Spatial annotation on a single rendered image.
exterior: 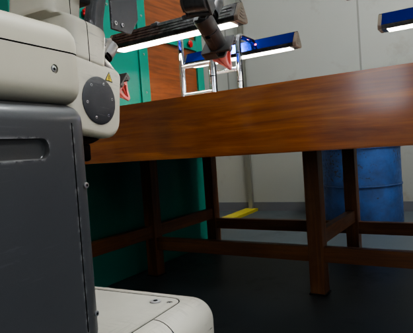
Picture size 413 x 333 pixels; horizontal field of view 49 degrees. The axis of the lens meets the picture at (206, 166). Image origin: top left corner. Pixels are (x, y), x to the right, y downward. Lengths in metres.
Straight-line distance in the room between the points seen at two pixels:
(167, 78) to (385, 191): 1.62
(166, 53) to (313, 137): 1.58
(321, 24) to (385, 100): 3.01
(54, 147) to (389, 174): 2.75
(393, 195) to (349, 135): 2.14
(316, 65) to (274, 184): 1.11
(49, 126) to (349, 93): 0.73
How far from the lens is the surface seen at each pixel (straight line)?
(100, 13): 1.65
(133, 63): 2.36
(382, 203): 3.21
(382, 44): 3.98
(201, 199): 2.81
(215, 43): 1.38
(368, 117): 1.13
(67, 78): 0.73
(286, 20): 4.21
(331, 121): 1.16
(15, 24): 0.68
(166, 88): 2.55
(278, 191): 4.13
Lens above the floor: 0.60
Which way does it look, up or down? 2 degrees down
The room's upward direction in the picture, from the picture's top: 4 degrees counter-clockwise
